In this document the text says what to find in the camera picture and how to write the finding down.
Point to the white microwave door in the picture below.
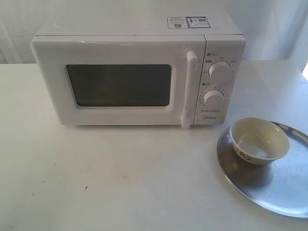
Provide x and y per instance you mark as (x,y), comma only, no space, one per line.
(118,81)

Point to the cream ceramic bowl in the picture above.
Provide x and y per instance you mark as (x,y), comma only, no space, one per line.
(258,141)

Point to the lower white microwave knob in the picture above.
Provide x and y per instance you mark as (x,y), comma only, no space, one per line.
(214,99)

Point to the white microwave knob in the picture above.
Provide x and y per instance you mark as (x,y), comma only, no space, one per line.
(220,71)
(214,99)

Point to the white microwave oven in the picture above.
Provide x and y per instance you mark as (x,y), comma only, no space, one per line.
(144,72)

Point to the upper white microwave knob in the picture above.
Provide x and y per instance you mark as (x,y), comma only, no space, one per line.
(220,71)

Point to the round metal tray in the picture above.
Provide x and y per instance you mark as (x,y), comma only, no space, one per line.
(280,187)

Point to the white curtain backdrop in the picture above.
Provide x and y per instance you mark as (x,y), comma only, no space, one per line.
(273,29)

